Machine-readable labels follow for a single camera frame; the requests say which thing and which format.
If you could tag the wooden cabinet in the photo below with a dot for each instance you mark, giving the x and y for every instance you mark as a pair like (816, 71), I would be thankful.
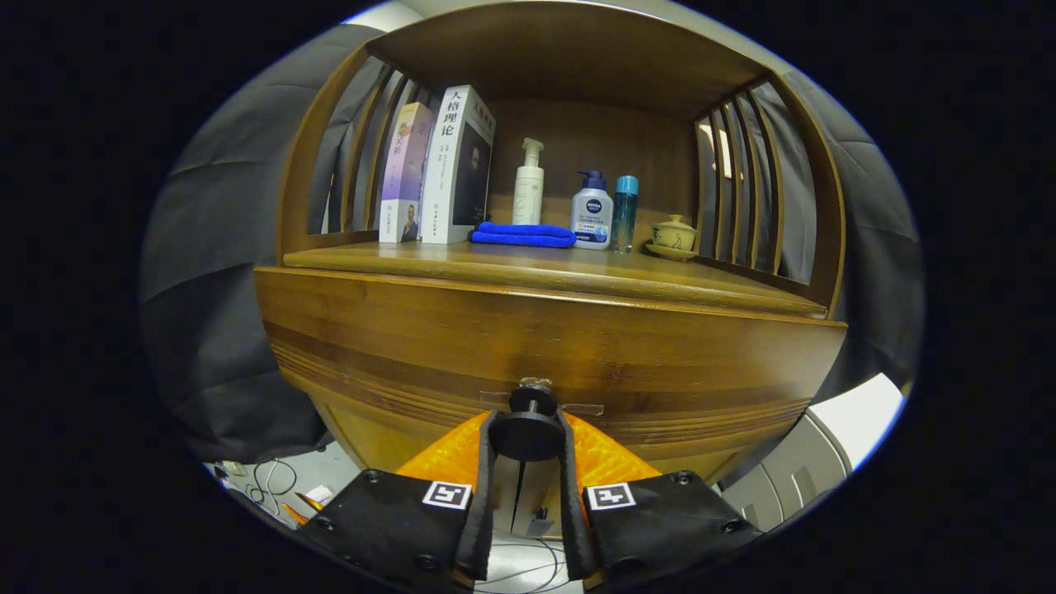
(577, 58)

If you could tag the blue folded cloth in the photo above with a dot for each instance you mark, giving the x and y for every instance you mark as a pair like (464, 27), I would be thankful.
(520, 237)

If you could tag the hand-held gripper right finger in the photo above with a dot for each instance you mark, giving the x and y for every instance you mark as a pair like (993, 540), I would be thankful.
(576, 511)

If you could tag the white bottle blue pump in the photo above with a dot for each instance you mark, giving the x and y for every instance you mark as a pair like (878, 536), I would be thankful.
(591, 223)

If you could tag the black backdrop cloth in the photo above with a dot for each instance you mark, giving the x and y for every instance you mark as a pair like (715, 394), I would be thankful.
(214, 247)

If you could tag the ceramic lidded teacup with saucer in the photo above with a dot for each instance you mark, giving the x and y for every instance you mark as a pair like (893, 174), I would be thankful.
(672, 235)

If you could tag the white book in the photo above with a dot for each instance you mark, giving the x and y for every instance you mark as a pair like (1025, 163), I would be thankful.
(445, 181)

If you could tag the white side table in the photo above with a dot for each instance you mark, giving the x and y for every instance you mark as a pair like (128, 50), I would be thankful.
(858, 412)

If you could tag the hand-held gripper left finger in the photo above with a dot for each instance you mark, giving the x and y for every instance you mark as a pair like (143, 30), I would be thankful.
(478, 511)

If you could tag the teal bottle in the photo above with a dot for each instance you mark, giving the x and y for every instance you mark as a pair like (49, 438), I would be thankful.
(624, 214)

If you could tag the black drawer knob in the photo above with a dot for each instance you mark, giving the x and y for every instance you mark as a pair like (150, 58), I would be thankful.
(528, 433)

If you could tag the purple book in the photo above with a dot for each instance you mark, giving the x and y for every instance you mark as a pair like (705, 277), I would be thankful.
(404, 165)

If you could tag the wooden countertop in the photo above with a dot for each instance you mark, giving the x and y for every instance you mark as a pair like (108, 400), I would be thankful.
(577, 268)

